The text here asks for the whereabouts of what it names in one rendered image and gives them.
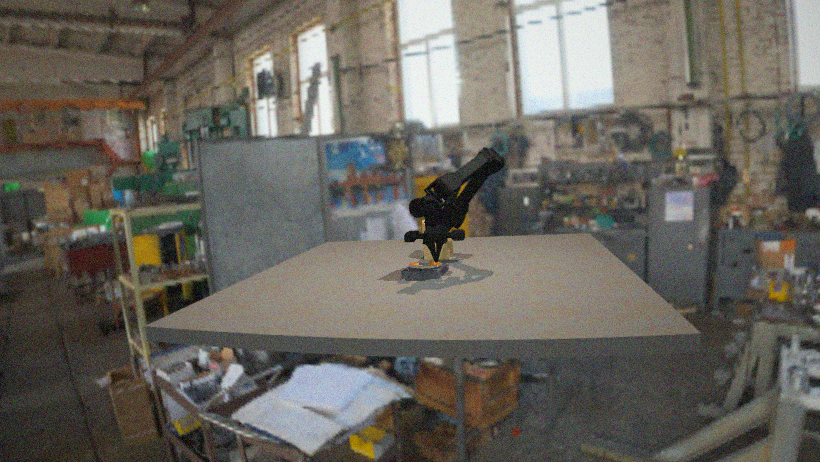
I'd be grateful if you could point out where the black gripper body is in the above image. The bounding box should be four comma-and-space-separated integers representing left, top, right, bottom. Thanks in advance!
404, 213, 465, 242

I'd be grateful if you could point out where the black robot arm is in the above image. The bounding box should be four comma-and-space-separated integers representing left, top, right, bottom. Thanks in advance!
409, 147, 505, 243

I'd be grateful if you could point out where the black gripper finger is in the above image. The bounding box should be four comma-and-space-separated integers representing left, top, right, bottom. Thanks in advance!
436, 240, 448, 263
423, 242, 436, 263

